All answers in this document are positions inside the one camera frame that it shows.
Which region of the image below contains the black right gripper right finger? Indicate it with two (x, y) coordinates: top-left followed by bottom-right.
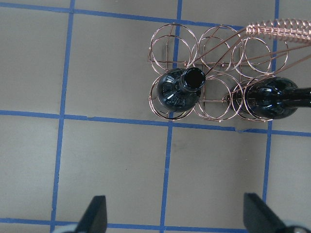
(243, 193), (286, 233)

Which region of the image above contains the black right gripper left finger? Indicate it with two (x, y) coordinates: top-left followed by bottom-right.
(75, 195), (107, 233)

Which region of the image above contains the dark wine bottle right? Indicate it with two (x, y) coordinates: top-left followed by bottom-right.
(240, 76), (311, 120)

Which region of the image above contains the dark wine bottle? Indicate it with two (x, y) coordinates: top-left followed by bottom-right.
(240, 76), (311, 120)
(156, 67), (206, 113)

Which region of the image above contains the dark wine bottle left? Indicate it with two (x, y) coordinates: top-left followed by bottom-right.
(156, 67), (206, 113)

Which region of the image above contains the copper wire wine basket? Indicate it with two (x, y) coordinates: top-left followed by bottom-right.
(148, 19), (311, 122)

